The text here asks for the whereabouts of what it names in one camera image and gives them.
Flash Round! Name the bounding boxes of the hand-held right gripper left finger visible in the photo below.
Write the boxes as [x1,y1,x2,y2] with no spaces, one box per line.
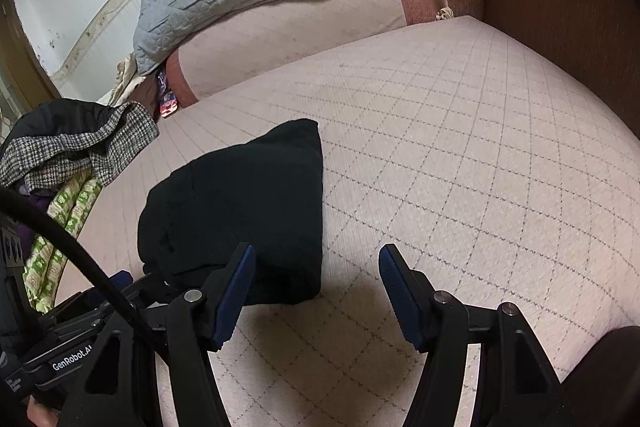
[65,242,258,427]

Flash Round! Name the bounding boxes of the houndstooth coat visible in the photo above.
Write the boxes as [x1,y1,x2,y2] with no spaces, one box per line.
[0,99,161,198]

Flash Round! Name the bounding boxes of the brown wooden door frame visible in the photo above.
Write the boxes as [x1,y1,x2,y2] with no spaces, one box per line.
[0,0,63,108]

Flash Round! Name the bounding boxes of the black pants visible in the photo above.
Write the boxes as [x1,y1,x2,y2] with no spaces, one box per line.
[137,118,326,305]

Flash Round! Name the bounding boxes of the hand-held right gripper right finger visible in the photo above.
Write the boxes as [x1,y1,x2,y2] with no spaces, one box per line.
[378,243,563,427]

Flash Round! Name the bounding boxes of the green printed blanket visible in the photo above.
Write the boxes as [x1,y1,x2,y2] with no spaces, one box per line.
[22,172,103,313]

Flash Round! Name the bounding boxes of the colourful snack packet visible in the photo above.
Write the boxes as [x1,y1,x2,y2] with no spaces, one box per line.
[156,69,180,118]

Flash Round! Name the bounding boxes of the black cable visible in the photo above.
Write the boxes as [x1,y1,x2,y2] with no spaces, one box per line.
[0,187,171,358]

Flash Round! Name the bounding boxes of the pink quilted bed cover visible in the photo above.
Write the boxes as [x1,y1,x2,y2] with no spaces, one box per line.
[50,14,640,427]

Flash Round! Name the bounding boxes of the long pink bolster pillow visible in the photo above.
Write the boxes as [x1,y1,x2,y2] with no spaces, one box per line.
[165,0,441,108]

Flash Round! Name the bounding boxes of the cream cloth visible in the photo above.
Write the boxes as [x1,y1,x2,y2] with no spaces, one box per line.
[97,54,151,108]

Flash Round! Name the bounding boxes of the purple cloth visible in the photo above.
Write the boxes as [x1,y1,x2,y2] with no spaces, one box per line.
[17,189,56,253]

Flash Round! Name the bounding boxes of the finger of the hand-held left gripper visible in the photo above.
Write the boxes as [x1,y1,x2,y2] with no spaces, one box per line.
[47,304,171,344]
[75,271,168,305]

